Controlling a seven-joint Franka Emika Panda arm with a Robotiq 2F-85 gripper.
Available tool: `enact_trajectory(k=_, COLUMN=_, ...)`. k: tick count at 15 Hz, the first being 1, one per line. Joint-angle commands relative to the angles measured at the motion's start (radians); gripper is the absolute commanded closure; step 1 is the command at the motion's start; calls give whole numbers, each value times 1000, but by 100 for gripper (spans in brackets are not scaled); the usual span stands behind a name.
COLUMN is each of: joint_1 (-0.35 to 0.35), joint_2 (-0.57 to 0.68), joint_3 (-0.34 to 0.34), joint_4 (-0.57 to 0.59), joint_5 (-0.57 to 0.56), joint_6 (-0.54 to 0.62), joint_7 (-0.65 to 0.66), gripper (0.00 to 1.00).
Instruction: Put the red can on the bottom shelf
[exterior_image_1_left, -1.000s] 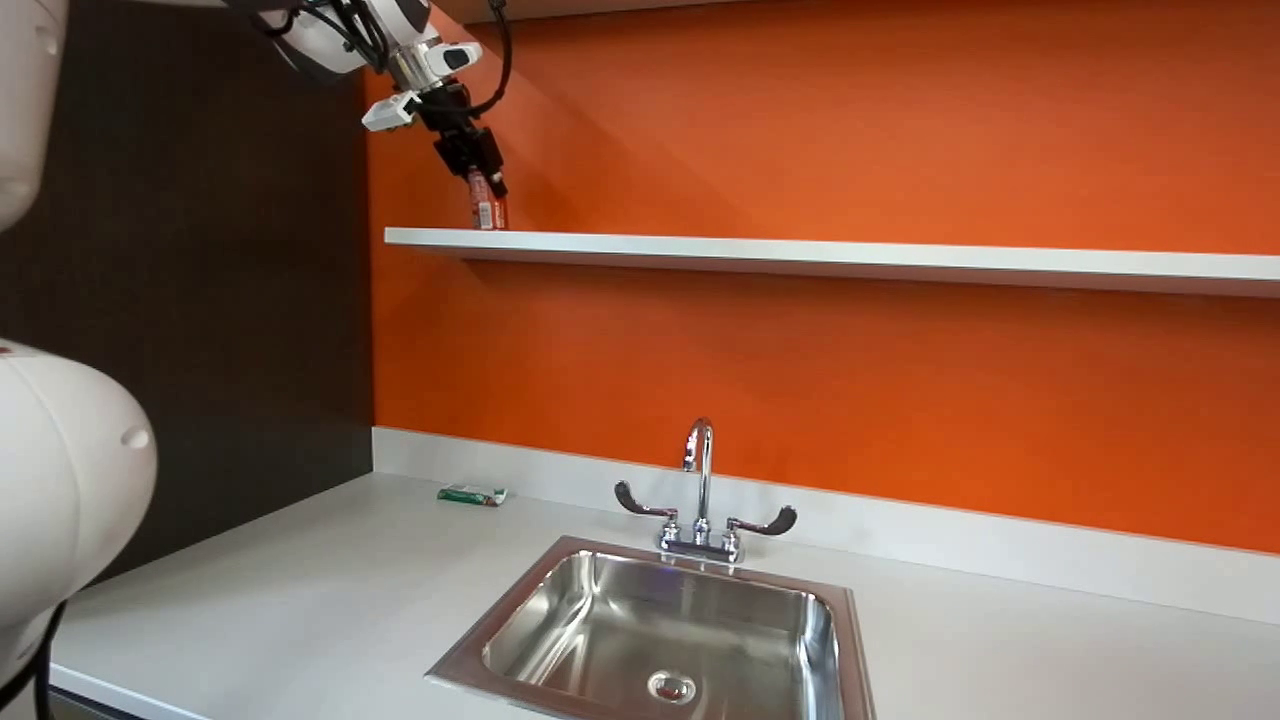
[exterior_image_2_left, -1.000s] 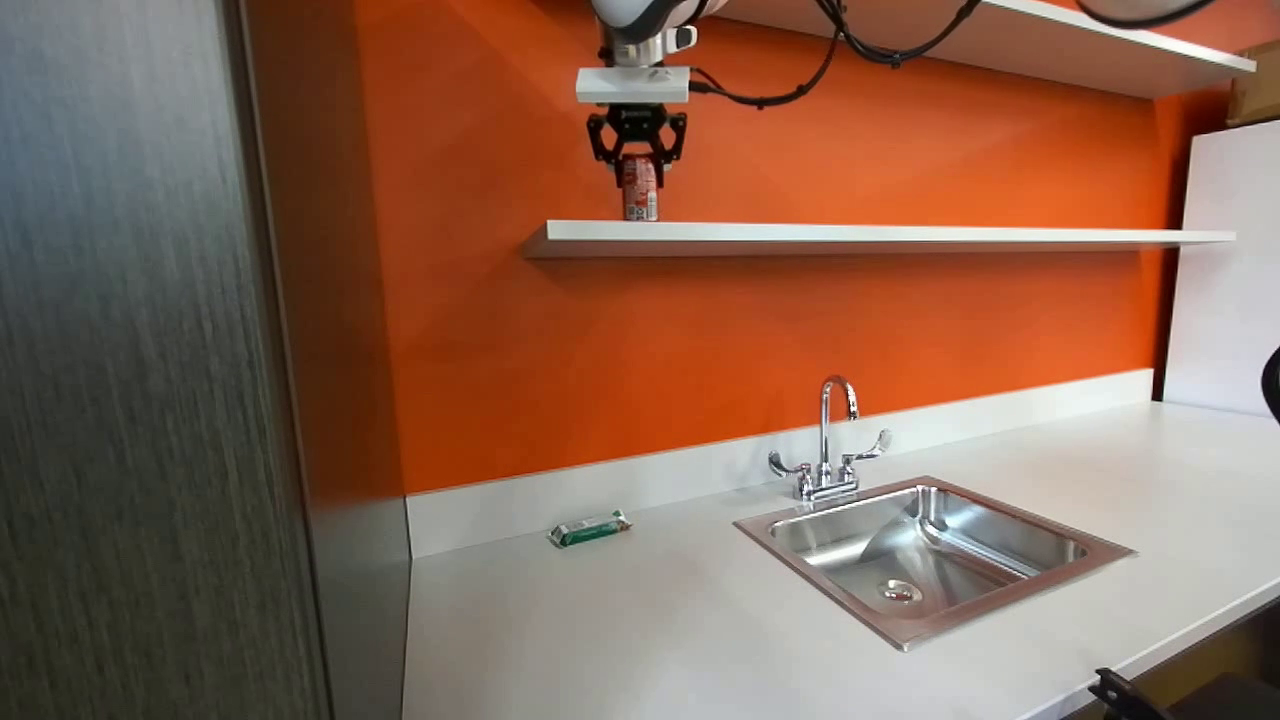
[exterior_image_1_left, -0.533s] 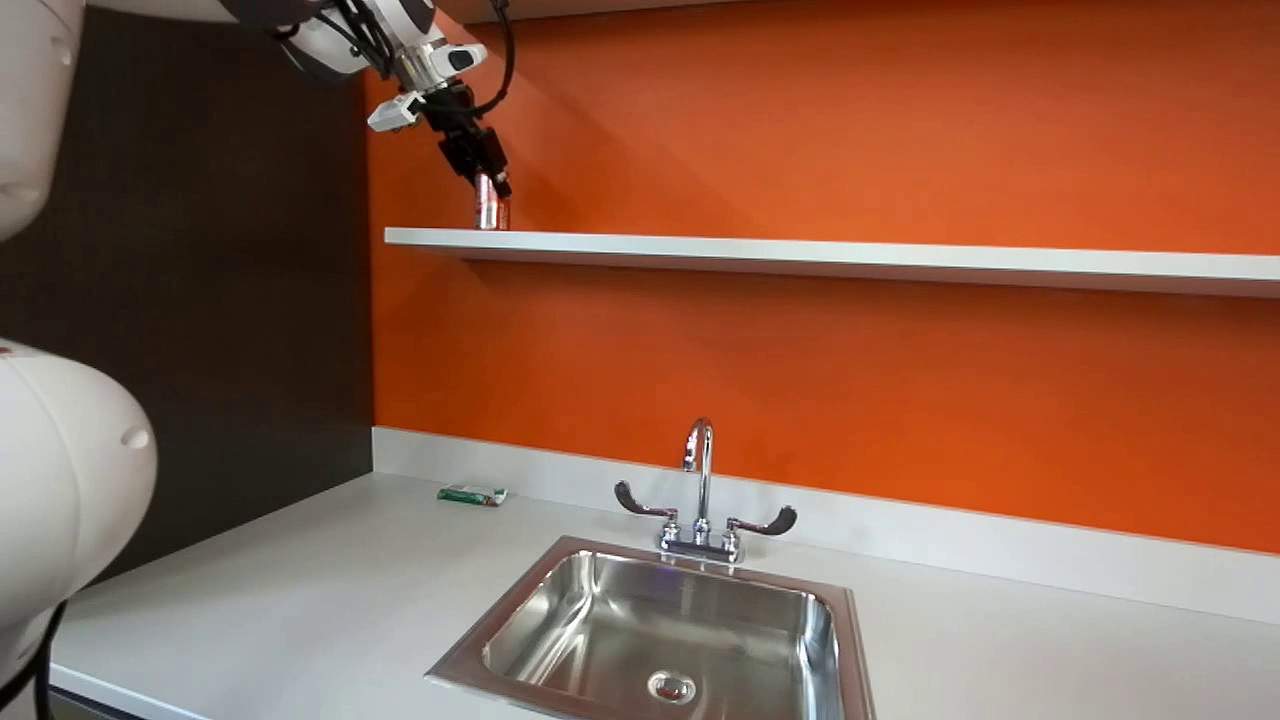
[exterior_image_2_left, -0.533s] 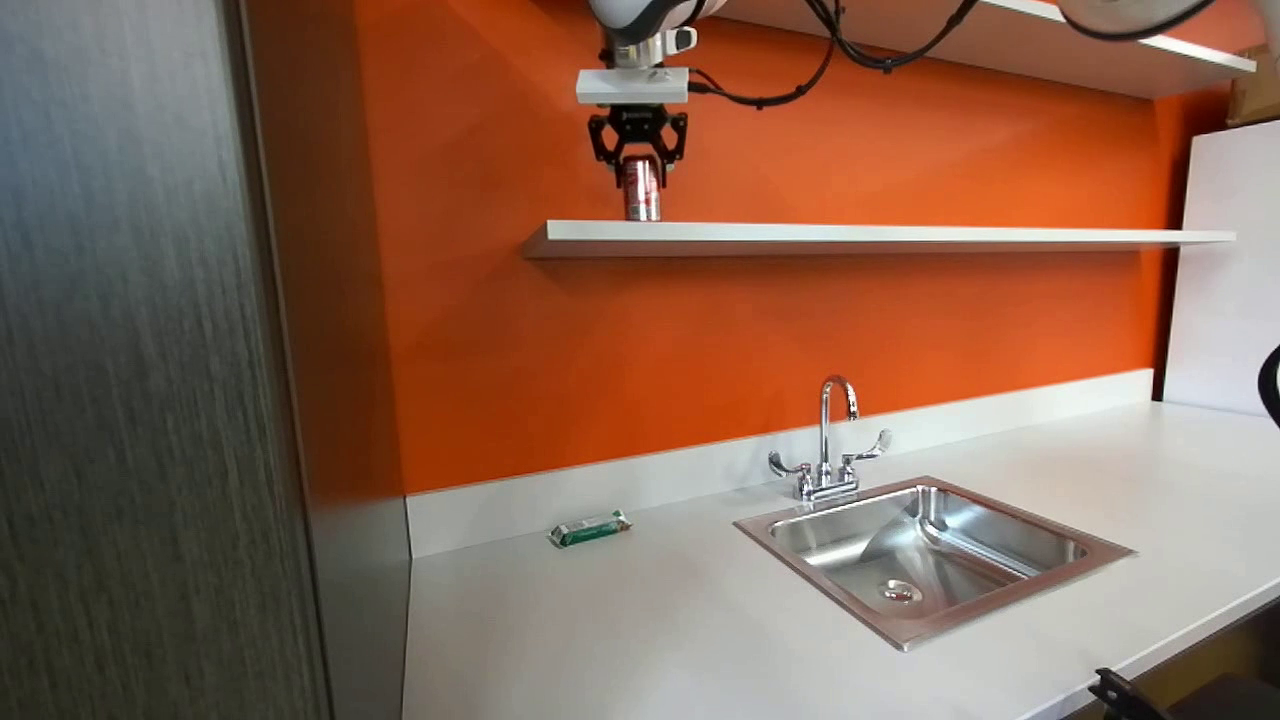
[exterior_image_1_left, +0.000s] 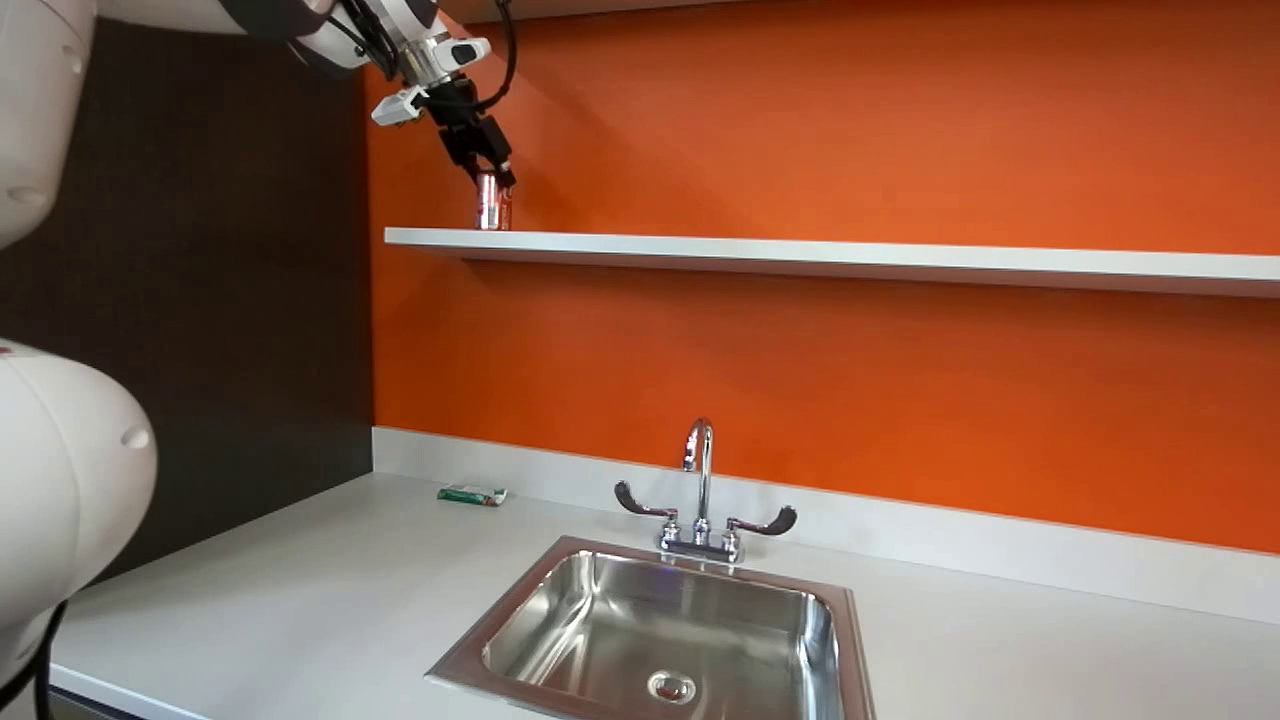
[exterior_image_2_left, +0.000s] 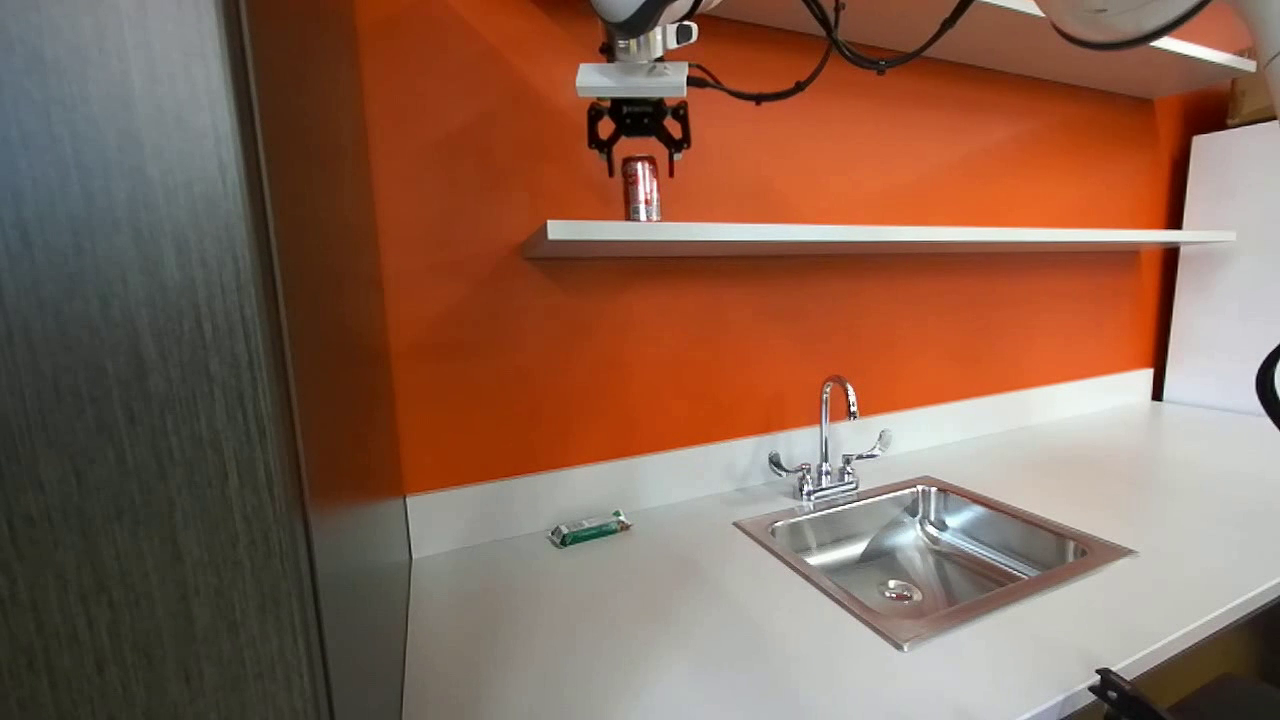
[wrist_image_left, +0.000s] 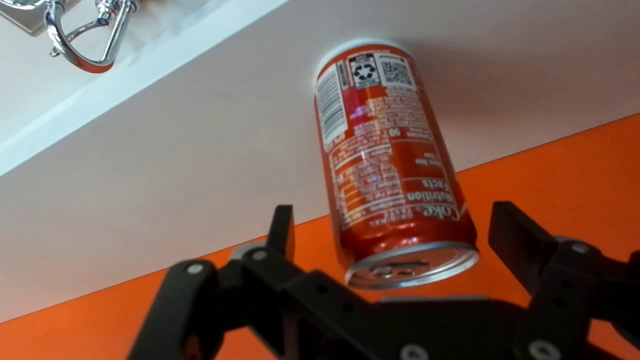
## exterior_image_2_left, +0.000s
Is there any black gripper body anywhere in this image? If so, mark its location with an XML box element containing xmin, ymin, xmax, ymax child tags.
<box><xmin>588</xmin><ymin>96</ymin><xmax>687</xmax><ymax>145</ymax></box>

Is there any green white small packet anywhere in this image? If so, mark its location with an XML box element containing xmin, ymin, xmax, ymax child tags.
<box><xmin>549</xmin><ymin>509</ymin><xmax>632</xmax><ymax>552</ymax></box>

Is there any thick black base cable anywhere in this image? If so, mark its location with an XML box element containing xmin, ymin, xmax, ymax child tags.
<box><xmin>1251</xmin><ymin>340</ymin><xmax>1280</xmax><ymax>431</ymax></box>

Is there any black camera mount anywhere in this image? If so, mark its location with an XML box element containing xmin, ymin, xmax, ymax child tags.
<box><xmin>1084</xmin><ymin>662</ymin><xmax>1166</xmax><ymax>720</ymax></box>

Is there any white backsplash strip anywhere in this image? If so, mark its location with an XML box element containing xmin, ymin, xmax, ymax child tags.
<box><xmin>405</xmin><ymin>368</ymin><xmax>1155</xmax><ymax>558</ymax></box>

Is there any high white wall shelf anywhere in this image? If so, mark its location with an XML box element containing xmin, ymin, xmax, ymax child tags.
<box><xmin>705</xmin><ymin>0</ymin><xmax>1258</xmax><ymax>102</ymax></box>

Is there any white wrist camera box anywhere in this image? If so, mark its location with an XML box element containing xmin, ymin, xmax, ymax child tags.
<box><xmin>573</xmin><ymin>59</ymin><xmax>693</xmax><ymax>102</ymax></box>

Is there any long white wall shelf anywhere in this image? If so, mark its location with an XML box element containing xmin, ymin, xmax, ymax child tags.
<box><xmin>518</xmin><ymin>216</ymin><xmax>1237</xmax><ymax>258</ymax></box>

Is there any chrome faucet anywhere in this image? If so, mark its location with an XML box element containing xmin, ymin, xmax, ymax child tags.
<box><xmin>762</xmin><ymin>373</ymin><xmax>894</xmax><ymax>510</ymax></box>

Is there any white tall panel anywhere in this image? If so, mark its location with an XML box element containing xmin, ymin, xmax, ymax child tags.
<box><xmin>1158</xmin><ymin>114</ymin><xmax>1280</xmax><ymax>418</ymax></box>

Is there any dark wood cabinet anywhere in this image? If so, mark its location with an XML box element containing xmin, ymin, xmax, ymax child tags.
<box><xmin>0</xmin><ymin>0</ymin><xmax>411</xmax><ymax>720</ymax></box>

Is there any red soda can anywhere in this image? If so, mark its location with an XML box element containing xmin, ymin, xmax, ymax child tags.
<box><xmin>618</xmin><ymin>153</ymin><xmax>662</xmax><ymax>222</ymax></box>

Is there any stainless steel sink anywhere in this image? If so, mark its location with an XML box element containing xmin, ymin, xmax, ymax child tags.
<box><xmin>730</xmin><ymin>472</ymin><xmax>1136</xmax><ymax>657</ymax></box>

